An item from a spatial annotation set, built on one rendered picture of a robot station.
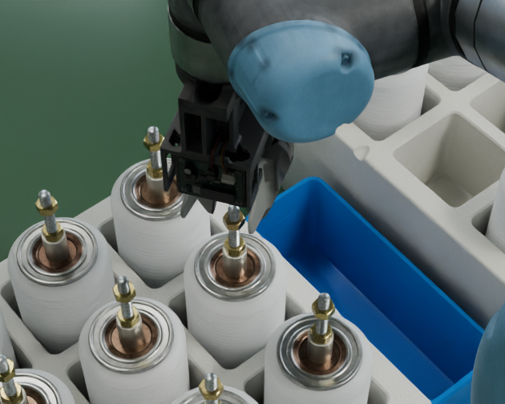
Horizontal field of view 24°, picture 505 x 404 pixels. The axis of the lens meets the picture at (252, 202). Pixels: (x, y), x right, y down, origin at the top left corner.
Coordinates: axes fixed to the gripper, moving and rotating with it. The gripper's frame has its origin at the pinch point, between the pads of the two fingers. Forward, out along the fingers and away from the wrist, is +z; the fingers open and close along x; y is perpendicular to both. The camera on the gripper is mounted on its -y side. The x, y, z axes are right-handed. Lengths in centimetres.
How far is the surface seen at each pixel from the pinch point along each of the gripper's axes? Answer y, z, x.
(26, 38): -45, 34, -45
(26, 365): 10.7, 19.4, -18.2
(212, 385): 17.4, 0.9, 3.5
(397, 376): 3.4, 16.4, 16.7
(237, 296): 3.8, 8.9, 1.3
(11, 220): -15, 34, -34
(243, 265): 1.1, 7.9, 1.0
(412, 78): -28.4, 9.8, 10.8
